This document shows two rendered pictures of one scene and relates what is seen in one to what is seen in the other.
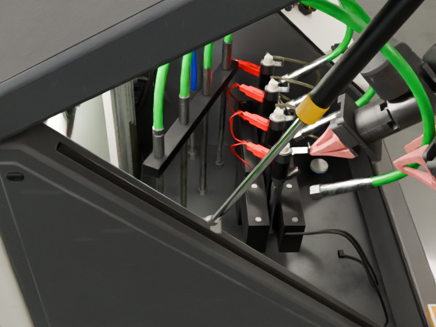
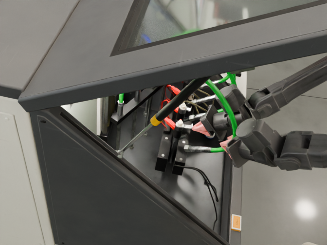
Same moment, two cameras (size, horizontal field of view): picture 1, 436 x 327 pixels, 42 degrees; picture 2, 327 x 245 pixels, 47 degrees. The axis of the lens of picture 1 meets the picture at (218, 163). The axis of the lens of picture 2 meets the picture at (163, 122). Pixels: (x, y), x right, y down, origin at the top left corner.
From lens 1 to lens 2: 35 cm
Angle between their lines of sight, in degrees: 5
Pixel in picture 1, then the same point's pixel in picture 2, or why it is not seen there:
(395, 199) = not seen: hidden behind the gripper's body
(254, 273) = (132, 177)
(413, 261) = (234, 192)
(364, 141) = (215, 129)
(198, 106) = (146, 93)
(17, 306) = (36, 169)
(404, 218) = (238, 170)
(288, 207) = (179, 152)
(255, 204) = (164, 147)
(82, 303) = (62, 174)
